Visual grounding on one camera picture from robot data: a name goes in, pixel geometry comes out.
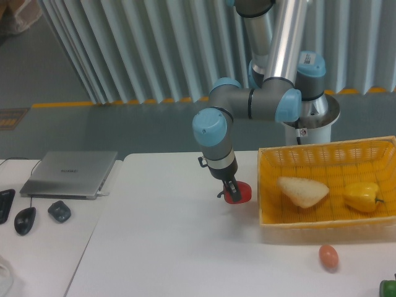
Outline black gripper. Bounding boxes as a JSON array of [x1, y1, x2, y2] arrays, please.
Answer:
[[208, 156, 242, 202]]

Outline red bell pepper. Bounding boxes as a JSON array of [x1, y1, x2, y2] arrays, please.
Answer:
[[217, 181, 252, 204]]

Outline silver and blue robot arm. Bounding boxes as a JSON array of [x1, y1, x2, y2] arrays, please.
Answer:
[[192, 1, 309, 204]]

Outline yellow bell pepper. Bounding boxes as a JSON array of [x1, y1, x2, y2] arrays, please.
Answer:
[[342, 182, 385, 213]]

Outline slice of white bread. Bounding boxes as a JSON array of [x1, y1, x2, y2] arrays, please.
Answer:
[[277, 176, 330, 209]]

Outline yellow woven basket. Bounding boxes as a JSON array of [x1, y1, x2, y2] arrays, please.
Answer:
[[257, 136, 395, 229]]

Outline brown egg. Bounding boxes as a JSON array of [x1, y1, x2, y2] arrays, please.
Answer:
[[319, 245, 339, 270]]

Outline silver laptop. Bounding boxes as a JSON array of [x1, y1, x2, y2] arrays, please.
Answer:
[[20, 151, 118, 200]]

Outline dark grey small device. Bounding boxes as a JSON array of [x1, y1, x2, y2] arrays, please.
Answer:
[[48, 200, 71, 223]]

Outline white folding screen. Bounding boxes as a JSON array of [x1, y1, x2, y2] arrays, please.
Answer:
[[39, 1, 395, 104]]

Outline green object at edge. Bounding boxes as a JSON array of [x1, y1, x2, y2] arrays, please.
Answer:
[[379, 280, 396, 297]]

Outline black computer mouse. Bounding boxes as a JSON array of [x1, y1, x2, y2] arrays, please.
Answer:
[[14, 207, 37, 236]]

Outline brown cardboard box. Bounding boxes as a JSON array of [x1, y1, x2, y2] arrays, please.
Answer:
[[1, 0, 43, 37]]

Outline black mouse cable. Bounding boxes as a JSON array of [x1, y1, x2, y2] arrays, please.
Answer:
[[0, 157, 42, 209]]

